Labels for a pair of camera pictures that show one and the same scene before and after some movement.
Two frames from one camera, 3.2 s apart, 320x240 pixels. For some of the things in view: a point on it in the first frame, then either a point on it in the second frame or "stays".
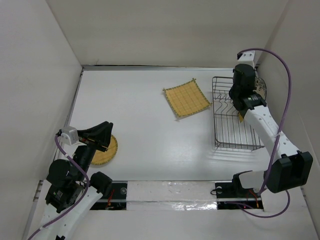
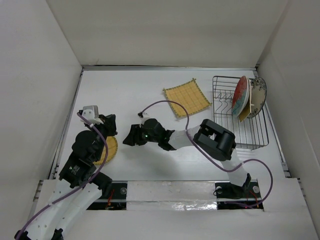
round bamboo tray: [100, 157] stays
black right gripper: [254, 85] → [135, 135]
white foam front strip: [171, 195] stays
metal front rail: [178, 200] stays
